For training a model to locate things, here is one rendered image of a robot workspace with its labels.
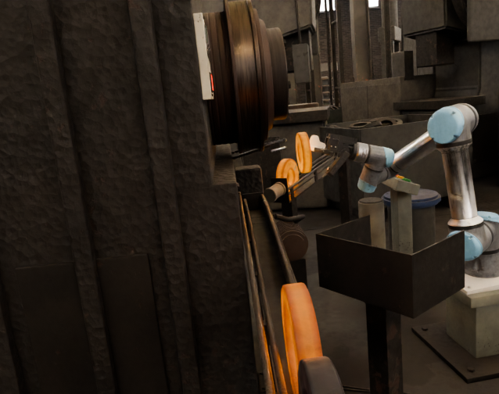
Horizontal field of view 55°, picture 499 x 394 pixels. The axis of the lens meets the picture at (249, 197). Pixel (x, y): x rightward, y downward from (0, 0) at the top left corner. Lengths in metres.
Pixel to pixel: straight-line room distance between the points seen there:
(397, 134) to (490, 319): 2.08
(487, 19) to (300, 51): 1.78
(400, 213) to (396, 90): 3.15
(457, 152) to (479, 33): 3.16
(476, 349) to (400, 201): 0.75
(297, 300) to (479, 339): 1.41
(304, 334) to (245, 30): 0.92
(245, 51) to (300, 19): 2.89
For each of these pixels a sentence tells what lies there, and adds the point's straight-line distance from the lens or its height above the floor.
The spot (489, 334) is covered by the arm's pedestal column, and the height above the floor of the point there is 0.11.
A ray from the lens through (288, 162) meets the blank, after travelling 2.00.
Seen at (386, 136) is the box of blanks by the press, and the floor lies 0.66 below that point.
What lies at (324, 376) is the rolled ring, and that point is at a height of 0.77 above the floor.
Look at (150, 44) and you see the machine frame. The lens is 1.04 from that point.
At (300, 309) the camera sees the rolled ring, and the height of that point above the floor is 0.77.
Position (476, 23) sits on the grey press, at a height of 1.48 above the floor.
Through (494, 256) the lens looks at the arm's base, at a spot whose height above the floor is 0.39.
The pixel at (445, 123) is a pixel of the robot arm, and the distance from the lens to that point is 1.72.
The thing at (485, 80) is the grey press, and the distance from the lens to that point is 5.31.
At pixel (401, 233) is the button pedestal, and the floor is 0.34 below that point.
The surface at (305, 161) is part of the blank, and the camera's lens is 1.79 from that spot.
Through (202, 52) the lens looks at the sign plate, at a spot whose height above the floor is 1.16.
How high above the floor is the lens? 1.06
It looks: 12 degrees down
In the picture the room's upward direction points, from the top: 6 degrees counter-clockwise
